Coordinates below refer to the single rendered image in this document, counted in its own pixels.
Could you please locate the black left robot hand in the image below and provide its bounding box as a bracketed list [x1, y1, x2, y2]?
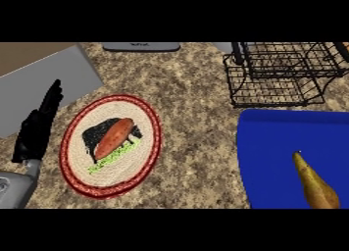
[11, 78, 65, 165]

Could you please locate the blue tray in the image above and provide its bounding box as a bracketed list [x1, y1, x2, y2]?
[237, 108, 349, 210]

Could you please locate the grey flat panel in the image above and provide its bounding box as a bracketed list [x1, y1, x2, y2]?
[0, 44, 105, 139]

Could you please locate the round woven placemat red rim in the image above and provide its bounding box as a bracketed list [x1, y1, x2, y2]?
[58, 93, 164, 199]

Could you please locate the orange sweet potato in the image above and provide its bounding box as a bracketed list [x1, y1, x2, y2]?
[94, 118, 136, 161]

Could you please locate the flat grey appliance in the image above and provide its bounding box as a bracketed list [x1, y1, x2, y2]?
[102, 41, 182, 53]

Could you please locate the black wire tiered basket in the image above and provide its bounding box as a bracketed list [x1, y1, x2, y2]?
[222, 41, 349, 109]

